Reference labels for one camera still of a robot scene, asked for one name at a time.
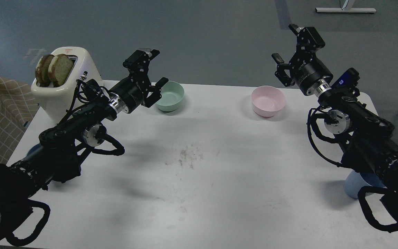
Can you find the pink bowl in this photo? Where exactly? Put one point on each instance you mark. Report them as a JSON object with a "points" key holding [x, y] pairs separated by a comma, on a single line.
{"points": [[267, 101]]}

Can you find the checkered beige cloth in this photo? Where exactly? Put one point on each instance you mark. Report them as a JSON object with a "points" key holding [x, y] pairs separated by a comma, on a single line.
{"points": [[17, 108]]}

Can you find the toast slice right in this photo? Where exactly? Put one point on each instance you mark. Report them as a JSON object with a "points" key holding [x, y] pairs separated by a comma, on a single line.
{"points": [[59, 69]]}

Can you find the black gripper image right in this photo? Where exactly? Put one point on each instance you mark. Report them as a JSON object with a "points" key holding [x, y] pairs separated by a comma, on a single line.
{"points": [[304, 68]]}

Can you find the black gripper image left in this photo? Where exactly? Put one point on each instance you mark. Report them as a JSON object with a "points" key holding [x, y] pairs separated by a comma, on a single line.
{"points": [[136, 89]]}

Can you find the toast slice left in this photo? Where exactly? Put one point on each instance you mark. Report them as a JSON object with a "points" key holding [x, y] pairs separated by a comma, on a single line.
{"points": [[41, 71]]}

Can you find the cream white toaster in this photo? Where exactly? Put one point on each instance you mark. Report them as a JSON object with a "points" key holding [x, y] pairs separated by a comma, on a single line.
{"points": [[56, 100]]}

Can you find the toast slice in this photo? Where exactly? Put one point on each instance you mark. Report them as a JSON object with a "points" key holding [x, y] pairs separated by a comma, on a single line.
{"points": [[41, 71], [59, 69]]}

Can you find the blue cup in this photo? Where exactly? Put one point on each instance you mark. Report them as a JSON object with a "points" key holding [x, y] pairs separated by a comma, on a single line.
{"points": [[356, 180], [33, 150]]}

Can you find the white desk leg base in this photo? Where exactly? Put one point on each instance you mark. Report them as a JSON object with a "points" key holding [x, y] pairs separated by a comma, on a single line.
{"points": [[346, 7]]}

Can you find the green bowl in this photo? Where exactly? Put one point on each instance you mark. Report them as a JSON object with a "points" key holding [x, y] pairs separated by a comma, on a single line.
{"points": [[172, 95]]}

